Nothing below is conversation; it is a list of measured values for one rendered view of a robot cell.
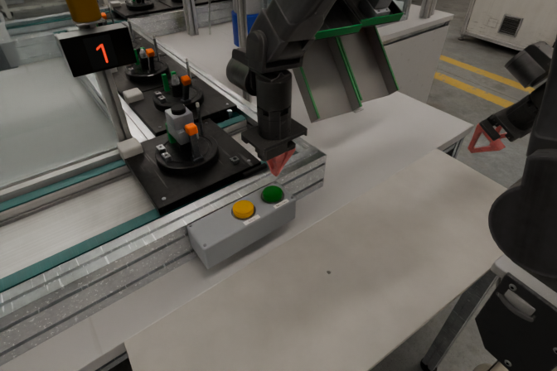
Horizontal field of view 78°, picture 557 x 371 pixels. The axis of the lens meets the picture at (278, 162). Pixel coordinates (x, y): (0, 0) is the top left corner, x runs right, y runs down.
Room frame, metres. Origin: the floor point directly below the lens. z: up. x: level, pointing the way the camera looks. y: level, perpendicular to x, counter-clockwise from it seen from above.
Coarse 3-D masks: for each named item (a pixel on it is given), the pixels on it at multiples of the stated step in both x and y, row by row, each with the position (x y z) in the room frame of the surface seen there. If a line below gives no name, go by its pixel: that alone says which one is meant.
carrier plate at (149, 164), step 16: (208, 128) 0.74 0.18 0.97; (144, 144) 0.67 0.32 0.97; (224, 144) 0.67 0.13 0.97; (128, 160) 0.61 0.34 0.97; (144, 160) 0.61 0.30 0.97; (224, 160) 0.61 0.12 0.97; (240, 160) 0.61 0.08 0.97; (256, 160) 0.61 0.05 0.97; (144, 176) 0.56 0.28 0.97; (160, 176) 0.56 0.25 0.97; (176, 176) 0.56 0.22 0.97; (192, 176) 0.56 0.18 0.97; (208, 176) 0.56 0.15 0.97; (224, 176) 0.56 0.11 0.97; (240, 176) 0.57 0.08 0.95; (160, 192) 0.51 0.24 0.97; (176, 192) 0.51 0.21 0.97; (192, 192) 0.51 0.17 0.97; (208, 192) 0.52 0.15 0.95; (160, 208) 0.46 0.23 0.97; (176, 208) 0.48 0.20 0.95
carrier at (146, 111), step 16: (176, 80) 0.88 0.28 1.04; (192, 80) 1.03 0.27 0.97; (128, 96) 0.88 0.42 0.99; (144, 96) 0.92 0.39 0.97; (160, 96) 0.85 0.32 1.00; (176, 96) 0.88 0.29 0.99; (192, 96) 0.88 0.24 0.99; (208, 96) 0.92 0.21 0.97; (224, 96) 0.92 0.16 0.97; (144, 112) 0.83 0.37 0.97; (160, 112) 0.83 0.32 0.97; (192, 112) 0.83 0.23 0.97; (208, 112) 0.83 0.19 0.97; (224, 112) 0.84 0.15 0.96; (160, 128) 0.74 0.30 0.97
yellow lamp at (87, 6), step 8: (72, 0) 0.64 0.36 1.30; (80, 0) 0.64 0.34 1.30; (88, 0) 0.65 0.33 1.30; (96, 0) 0.67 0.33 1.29; (72, 8) 0.64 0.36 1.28; (80, 8) 0.64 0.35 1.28; (88, 8) 0.65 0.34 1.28; (96, 8) 0.66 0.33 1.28; (72, 16) 0.65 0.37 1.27; (80, 16) 0.64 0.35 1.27; (88, 16) 0.65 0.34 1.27; (96, 16) 0.66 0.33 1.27
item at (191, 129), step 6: (186, 126) 0.59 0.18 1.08; (192, 126) 0.59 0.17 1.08; (186, 132) 0.58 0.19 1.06; (192, 132) 0.58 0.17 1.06; (192, 138) 0.58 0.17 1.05; (192, 144) 0.58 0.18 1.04; (192, 150) 0.58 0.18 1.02; (198, 150) 0.59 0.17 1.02; (192, 156) 0.58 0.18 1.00; (198, 156) 0.58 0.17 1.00
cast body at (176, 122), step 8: (176, 104) 0.64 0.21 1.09; (168, 112) 0.63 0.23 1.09; (176, 112) 0.61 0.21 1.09; (184, 112) 0.62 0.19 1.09; (168, 120) 0.62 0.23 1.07; (176, 120) 0.60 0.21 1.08; (184, 120) 0.61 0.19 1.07; (192, 120) 0.62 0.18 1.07; (168, 128) 0.63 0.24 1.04; (176, 128) 0.60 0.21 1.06; (176, 136) 0.60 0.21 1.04; (184, 136) 0.60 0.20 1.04
